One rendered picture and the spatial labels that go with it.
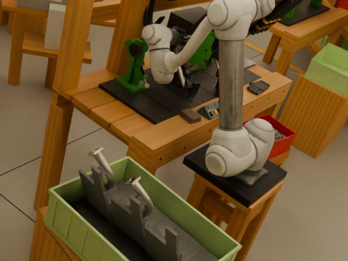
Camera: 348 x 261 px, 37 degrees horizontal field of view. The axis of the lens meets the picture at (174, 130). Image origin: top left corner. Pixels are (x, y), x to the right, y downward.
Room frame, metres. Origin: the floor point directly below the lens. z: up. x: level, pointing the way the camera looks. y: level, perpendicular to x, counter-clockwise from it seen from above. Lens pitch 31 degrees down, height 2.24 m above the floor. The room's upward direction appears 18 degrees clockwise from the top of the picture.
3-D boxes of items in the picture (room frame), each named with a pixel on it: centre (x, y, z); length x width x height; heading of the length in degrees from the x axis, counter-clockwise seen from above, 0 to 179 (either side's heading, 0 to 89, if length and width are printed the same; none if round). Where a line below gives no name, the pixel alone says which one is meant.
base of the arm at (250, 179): (2.09, -0.38, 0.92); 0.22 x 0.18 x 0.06; 152
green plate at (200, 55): (2.71, -0.01, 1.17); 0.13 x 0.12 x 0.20; 151
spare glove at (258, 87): (2.99, -0.41, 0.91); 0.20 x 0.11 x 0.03; 155
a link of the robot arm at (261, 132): (2.06, -0.37, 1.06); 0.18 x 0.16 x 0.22; 148
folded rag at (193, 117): (2.37, -0.06, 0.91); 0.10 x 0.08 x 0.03; 51
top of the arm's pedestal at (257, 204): (2.07, -0.37, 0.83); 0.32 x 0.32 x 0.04; 61
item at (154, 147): (2.67, -0.24, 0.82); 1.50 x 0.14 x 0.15; 151
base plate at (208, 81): (2.81, 0.01, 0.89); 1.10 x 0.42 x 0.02; 151
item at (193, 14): (2.97, 0.08, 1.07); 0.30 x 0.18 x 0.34; 151
